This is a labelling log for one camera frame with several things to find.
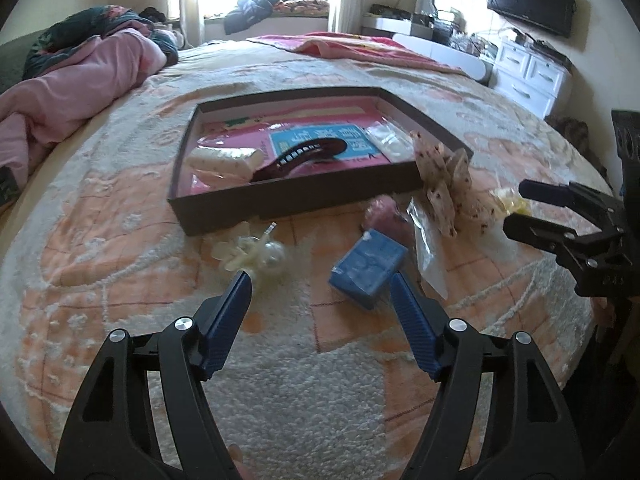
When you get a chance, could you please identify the yellow hair clip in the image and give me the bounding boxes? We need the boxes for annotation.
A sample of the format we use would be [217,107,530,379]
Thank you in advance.
[490,188,532,218]

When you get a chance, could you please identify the spotted sheer fabric bow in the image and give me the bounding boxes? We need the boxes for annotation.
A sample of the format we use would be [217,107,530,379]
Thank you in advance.
[410,130,497,238]

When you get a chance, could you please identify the pink fluffy hair clip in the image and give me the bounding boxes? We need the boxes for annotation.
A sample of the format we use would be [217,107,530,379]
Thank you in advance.
[361,195,413,246]

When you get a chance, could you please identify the blue plastic jewelry box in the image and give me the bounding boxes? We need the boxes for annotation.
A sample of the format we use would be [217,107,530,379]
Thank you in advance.
[329,230,408,310]

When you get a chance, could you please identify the dark red hair claw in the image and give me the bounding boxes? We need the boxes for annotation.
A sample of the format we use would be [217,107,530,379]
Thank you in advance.
[250,138,347,183]

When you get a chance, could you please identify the white drawer cabinet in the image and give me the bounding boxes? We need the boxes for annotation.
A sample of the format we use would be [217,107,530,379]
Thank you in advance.
[489,40,573,119]

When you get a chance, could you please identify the clear plastic packet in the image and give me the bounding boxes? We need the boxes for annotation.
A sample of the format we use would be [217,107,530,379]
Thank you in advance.
[407,197,448,299]

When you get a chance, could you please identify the white desk with clutter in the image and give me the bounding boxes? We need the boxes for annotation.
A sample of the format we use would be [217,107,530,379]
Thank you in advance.
[361,0,491,86]

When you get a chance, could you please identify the pink book blue label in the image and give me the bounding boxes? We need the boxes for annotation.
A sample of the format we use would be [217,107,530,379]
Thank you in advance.
[182,100,413,194]

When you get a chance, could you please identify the beige patterned bed cover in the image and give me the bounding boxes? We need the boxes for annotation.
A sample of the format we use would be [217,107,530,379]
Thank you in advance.
[1,41,606,479]

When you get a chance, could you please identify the red pink floral blanket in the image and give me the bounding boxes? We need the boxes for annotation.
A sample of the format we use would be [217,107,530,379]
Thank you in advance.
[248,32,464,75]

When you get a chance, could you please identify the cream white hair clip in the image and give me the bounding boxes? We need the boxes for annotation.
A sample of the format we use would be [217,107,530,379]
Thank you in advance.
[184,146,266,181]

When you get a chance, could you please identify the brown cardboard tray box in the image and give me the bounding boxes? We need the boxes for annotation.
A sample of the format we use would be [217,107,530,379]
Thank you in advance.
[168,87,465,236]

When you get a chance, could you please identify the pink quilt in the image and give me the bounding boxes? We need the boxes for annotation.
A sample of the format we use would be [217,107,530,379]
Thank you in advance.
[1,28,167,188]

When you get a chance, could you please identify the dark clothes on windowsill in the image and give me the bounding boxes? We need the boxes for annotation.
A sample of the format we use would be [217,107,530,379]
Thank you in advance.
[222,0,330,36]

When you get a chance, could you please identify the green sofa headboard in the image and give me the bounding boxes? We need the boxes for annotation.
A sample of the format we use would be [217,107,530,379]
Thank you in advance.
[0,30,44,93]

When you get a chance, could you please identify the dark floral blanket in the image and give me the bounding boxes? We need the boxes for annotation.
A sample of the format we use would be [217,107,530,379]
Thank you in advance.
[22,4,178,80]

